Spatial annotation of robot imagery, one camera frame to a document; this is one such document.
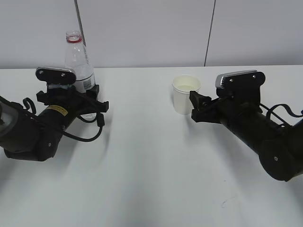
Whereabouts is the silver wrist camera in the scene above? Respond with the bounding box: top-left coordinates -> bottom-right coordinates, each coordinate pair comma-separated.
215,70 -> 266,105
35,67 -> 76,89

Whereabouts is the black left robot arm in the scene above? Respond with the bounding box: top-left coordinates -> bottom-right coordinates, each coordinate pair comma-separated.
0,85 -> 109,162

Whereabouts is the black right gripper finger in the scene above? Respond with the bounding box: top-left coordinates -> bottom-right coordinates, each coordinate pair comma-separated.
189,91 -> 212,111

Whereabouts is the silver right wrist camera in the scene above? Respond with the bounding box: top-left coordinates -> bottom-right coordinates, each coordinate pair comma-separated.
215,70 -> 266,105

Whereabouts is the clear water bottle red label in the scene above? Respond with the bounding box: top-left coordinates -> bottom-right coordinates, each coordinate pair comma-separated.
65,30 -> 95,93

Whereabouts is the white paper cup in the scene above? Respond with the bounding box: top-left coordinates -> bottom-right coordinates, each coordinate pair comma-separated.
172,75 -> 201,115

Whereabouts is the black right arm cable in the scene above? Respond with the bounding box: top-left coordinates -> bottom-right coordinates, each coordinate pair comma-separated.
259,103 -> 303,130

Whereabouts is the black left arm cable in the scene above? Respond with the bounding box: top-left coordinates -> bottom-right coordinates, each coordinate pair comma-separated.
22,96 -> 106,143

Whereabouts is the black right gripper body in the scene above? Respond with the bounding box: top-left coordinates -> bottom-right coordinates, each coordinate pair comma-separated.
191,97 -> 227,123

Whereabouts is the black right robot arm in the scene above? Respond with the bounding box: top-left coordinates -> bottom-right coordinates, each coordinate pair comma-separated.
189,91 -> 303,182

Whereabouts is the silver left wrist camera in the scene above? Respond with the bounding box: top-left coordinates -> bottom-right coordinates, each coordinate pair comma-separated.
35,67 -> 76,89

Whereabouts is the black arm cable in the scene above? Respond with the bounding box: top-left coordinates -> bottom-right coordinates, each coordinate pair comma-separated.
22,96 -> 106,143
259,103 -> 303,130

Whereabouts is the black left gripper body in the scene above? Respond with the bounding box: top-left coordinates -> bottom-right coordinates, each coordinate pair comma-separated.
36,85 -> 109,115

